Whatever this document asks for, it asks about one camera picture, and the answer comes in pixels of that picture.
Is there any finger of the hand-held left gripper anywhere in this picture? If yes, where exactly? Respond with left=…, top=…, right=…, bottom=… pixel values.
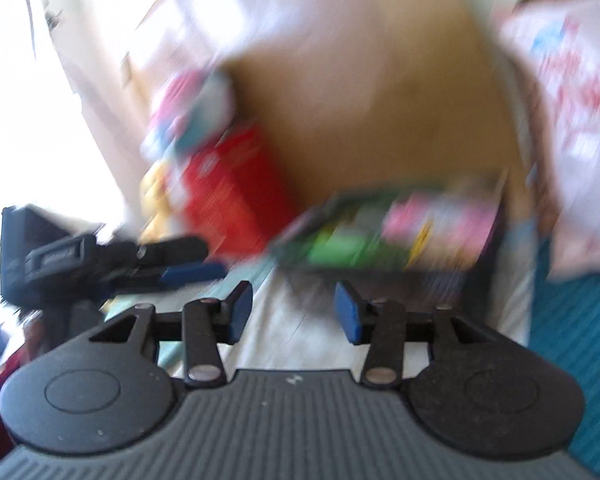
left=111, top=260, right=227, bottom=294
left=110, top=236, right=210, bottom=274

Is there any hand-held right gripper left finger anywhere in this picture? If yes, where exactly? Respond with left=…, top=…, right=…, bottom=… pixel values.
left=87, top=281, right=253, bottom=388

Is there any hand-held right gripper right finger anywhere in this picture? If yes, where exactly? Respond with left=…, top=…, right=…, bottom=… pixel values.
left=334, top=282, right=513, bottom=388

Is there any green snack packet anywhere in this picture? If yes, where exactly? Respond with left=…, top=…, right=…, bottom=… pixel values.
left=304, top=224, right=382, bottom=269

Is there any black tray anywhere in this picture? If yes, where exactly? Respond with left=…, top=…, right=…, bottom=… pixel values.
left=270, top=172, right=507, bottom=287

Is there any white printed sheet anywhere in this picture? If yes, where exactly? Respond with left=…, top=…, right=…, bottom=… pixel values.
left=105, top=260, right=536, bottom=382

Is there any yellow duck plush toy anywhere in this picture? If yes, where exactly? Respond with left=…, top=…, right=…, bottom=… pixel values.
left=137, top=160, right=182, bottom=241

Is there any red cardboard box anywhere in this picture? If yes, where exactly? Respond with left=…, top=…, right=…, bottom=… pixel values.
left=172, top=124, right=292, bottom=262

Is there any pink snack packet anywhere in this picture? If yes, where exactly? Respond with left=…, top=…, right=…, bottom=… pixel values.
left=380, top=191, right=501, bottom=262

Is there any pink and blue plush toy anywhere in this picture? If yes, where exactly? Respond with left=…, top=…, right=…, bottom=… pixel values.
left=140, top=67, right=237, bottom=162

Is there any person's red clothing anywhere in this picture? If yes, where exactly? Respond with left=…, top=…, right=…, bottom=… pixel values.
left=0, top=345, right=37, bottom=467

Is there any wooden headboard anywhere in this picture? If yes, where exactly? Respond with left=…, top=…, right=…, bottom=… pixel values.
left=130, top=0, right=531, bottom=261

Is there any teal patterned cloth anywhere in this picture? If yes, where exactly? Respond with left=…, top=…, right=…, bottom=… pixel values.
left=527, top=239, right=600, bottom=477

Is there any large pink snack bag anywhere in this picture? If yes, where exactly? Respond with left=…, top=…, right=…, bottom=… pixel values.
left=495, top=0, right=600, bottom=282

